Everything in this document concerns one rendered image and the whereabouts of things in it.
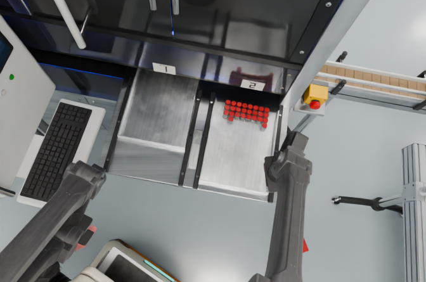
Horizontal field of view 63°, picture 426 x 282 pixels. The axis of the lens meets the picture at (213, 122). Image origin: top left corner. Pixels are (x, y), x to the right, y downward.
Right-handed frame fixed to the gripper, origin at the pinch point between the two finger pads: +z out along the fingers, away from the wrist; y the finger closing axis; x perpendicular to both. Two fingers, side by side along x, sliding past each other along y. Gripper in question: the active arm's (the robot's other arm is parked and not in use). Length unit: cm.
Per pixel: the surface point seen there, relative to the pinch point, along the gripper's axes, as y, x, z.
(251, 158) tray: 11.6, 2.7, 26.1
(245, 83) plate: 37.8, 2.9, 13.4
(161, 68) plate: 46, 34, 11
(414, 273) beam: -40, -70, 66
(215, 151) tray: 15.7, 16.5, 25.2
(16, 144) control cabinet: 23, 90, 18
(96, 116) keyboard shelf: 36, 65, 30
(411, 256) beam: -33, -72, 69
